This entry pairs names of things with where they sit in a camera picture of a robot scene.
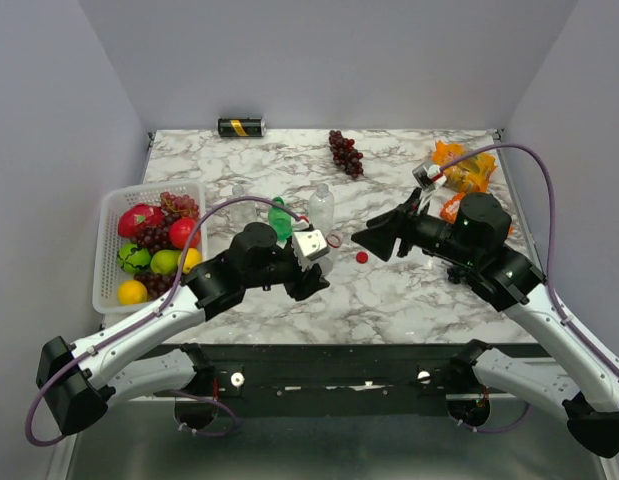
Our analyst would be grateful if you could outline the green watermelon toy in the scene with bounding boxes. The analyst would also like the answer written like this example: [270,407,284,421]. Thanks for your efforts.
[116,243,151,274]

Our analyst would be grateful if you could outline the orange snack bag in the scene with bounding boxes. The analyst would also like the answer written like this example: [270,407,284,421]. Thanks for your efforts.
[432,140,497,193]

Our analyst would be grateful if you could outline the white plastic basket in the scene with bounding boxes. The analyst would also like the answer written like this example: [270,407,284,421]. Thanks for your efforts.
[92,179,206,315]

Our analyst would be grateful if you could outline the black mounting rail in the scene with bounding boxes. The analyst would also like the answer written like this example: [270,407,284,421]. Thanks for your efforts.
[152,341,550,419]

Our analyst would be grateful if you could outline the red apple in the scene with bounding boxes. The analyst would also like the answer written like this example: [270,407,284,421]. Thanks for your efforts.
[169,217,201,250]

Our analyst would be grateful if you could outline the red dragon fruit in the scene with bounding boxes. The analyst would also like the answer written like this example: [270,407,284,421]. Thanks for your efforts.
[117,203,164,238]

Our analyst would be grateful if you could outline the clear bottle blue cap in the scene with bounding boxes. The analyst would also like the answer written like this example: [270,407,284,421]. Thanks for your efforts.
[308,183,335,235]

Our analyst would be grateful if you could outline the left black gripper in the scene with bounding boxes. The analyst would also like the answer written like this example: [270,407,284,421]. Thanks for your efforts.
[243,244,331,303]

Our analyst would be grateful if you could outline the orange fruit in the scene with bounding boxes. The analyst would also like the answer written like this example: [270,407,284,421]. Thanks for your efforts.
[117,280,149,305]

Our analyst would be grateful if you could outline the clear bottle red cap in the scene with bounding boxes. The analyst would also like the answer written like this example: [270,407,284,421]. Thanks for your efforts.
[318,230,344,277]

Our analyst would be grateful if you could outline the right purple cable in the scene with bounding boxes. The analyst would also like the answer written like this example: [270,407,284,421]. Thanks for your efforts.
[438,143,619,386]

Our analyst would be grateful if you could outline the green pear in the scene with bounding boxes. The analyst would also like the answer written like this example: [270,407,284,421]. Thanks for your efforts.
[150,249,181,275]

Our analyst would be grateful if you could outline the dark grapes on table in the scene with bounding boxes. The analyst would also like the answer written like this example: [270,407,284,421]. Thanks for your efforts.
[328,130,364,180]

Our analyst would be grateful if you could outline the orange razor package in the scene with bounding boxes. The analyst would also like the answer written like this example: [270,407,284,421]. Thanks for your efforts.
[440,192,512,237]

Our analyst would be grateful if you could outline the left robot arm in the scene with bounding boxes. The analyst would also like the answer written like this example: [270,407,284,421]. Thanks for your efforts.
[34,222,329,437]

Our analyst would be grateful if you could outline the basket grapes upper bunch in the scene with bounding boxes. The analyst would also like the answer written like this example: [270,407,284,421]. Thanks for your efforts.
[130,192,200,255]

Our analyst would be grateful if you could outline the basket grapes bunch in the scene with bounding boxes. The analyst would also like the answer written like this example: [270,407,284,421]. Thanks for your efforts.
[134,271,176,300]
[130,192,200,255]

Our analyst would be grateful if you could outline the yellow lemon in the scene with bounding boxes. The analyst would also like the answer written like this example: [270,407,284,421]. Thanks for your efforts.
[179,248,203,274]

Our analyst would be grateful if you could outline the small dark grapes bunch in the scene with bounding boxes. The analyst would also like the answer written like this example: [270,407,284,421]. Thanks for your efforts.
[447,265,468,285]

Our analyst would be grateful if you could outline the basket grapes lower bunch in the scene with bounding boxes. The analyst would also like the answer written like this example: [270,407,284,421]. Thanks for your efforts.
[134,271,176,300]

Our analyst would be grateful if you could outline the green plastic bottle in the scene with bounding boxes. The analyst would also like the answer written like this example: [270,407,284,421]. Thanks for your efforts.
[267,197,293,242]

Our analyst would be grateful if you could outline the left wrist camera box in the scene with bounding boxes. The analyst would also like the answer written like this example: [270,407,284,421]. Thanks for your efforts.
[291,229,329,271]

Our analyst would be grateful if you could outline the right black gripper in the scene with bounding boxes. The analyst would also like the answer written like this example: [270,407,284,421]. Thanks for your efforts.
[351,186,479,267]

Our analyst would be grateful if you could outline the black gold battery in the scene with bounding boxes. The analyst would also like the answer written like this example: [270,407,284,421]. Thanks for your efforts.
[217,118,266,138]

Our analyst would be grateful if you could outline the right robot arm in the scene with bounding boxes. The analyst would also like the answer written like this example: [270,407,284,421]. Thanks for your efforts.
[352,190,619,458]

